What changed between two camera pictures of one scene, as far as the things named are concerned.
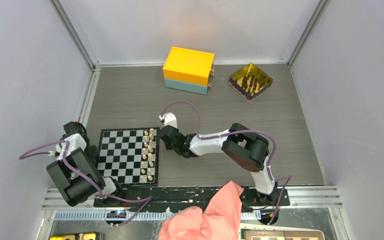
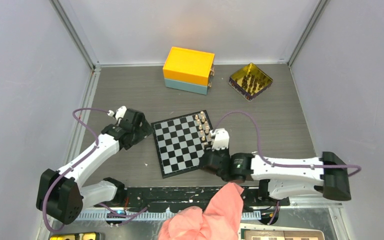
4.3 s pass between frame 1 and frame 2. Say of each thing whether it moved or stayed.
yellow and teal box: stayed
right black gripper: moved
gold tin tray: stayed
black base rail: stayed
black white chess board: moved
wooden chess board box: stayed
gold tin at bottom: stayed
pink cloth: stayed
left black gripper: moved
